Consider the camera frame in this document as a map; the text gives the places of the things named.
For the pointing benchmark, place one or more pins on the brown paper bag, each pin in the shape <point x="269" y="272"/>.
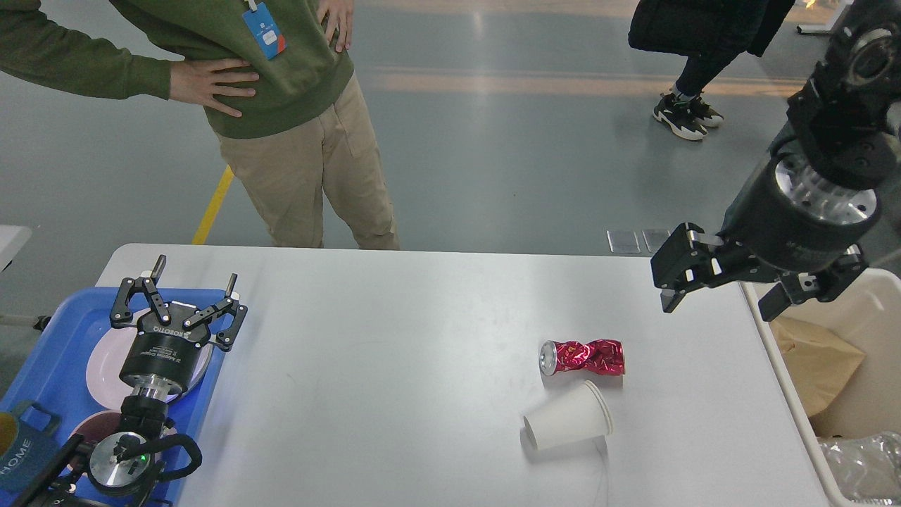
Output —
<point x="819" y="362"/>

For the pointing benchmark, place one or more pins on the blue id badge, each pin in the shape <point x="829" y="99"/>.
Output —
<point x="264" y="29"/>

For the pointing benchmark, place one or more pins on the beige plastic bin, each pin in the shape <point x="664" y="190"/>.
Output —
<point x="867" y="315"/>

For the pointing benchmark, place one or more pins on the person in green sweater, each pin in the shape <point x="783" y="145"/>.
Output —
<point x="295" y="130"/>

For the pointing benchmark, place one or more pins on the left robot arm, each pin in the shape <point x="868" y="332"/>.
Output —
<point x="144" y="452"/>

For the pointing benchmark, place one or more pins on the white paper cup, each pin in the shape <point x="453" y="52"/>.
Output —
<point x="579" y="414"/>

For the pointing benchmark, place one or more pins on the person in black sneakers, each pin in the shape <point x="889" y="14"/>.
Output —
<point x="710" y="34"/>

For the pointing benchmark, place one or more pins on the clear floor plate right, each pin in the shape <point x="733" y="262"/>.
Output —
<point x="654" y="238"/>

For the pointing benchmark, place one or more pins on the teal mug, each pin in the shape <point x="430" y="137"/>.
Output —
<point x="25" y="450"/>

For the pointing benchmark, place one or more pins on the pink plate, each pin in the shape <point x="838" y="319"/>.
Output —
<point x="104" y="368"/>

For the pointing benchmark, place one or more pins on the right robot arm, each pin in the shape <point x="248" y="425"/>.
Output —
<point x="838" y="120"/>

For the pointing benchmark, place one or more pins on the clear floor plate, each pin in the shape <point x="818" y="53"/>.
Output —
<point x="654" y="238"/>
<point x="623" y="242"/>

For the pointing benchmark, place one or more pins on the white side table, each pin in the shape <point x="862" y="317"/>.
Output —
<point x="13" y="239"/>

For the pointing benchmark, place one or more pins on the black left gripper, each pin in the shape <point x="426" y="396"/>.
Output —
<point x="165" y="352"/>

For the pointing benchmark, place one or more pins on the blue plastic tray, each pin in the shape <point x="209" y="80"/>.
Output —
<point x="54" y="375"/>

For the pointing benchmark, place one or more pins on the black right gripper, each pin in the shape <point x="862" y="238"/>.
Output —
<point x="786" y="215"/>

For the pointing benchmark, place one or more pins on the clear plastic bag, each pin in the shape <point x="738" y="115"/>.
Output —
<point x="866" y="470"/>

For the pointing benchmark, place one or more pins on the clear floor plate left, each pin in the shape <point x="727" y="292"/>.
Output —
<point x="623" y="242"/>

